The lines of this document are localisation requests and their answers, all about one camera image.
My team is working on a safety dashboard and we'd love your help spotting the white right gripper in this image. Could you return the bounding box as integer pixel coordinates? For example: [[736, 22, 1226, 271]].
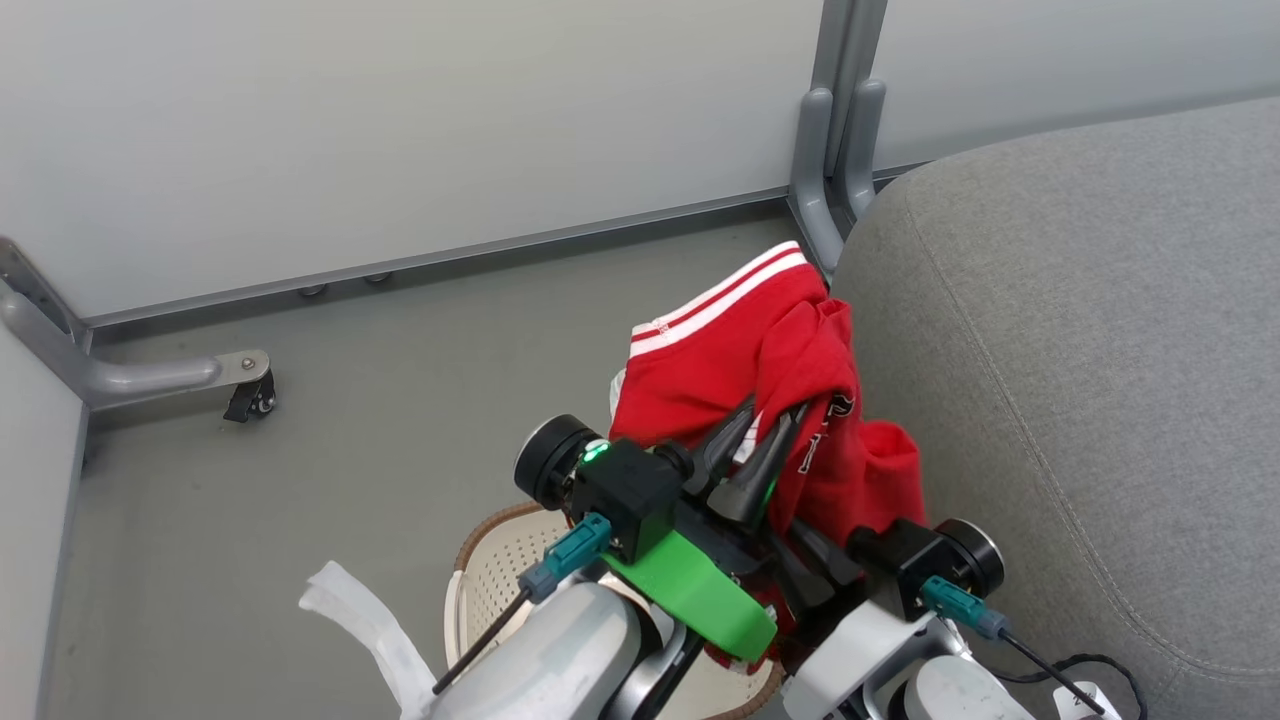
[[770, 519, 967, 720]]

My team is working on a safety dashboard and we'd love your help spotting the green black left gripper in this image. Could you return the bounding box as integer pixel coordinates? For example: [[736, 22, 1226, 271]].
[[600, 395, 807, 663]]

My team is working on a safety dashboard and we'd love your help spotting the red garment with white stripes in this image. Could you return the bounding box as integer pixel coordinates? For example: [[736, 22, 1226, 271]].
[[608, 241, 928, 669]]

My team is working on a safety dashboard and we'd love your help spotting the white perforated laundry basket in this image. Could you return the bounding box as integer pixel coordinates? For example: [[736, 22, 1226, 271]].
[[444, 502, 787, 720]]

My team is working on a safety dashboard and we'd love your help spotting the white power adapter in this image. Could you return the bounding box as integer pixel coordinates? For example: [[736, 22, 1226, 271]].
[[1050, 681, 1123, 720]]

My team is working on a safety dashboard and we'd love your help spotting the grey fabric sofa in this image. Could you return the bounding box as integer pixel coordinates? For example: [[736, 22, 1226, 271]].
[[832, 97, 1280, 720]]

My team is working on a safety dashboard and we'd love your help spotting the black caster wheel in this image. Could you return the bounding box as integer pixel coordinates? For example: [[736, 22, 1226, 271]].
[[222, 371, 277, 425]]

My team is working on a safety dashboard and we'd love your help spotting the black cable with teal plug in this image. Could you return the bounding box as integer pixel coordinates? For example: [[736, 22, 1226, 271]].
[[432, 513, 613, 696], [919, 576, 1107, 715]]

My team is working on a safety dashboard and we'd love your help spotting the thin black looped cable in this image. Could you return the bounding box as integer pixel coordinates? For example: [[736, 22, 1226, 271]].
[[994, 654, 1147, 720]]

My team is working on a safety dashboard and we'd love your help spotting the grey partition base rail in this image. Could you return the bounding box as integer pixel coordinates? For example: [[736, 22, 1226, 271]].
[[84, 186, 801, 331]]

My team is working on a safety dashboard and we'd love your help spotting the white cloth strap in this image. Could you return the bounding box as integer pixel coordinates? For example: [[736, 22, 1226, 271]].
[[298, 560, 441, 720]]

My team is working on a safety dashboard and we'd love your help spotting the grey partition foot bracket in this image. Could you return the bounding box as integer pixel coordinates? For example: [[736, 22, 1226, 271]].
[[0, 236, 273, 413]]

